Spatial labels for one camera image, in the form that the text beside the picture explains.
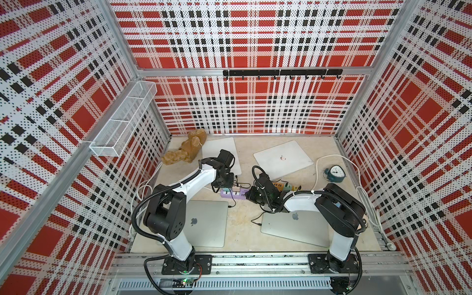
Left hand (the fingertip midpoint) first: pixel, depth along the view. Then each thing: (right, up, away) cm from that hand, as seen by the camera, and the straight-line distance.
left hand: (230, 183), depth 90 cm
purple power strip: (+4, -6, 0) cm, 7 cm away
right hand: (+8, -5, +1) cm, 10 cm away
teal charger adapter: (-2, -2, -2) cm, 4 cm away
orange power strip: (+24, -1, -4) cm, 25 cm away
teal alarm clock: (+56, +4, +8) cm, 57 cm away
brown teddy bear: (-24, +17, +12) cm, 32 cm away
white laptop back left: (-13, +20, +26) cm, 35 cm away
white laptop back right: (+28, +11, +19) cm, 35 cm away
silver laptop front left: (-11, -17, -6) cm, 21 cm away
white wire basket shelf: (-61, +24, +5) cm, 66 cm away
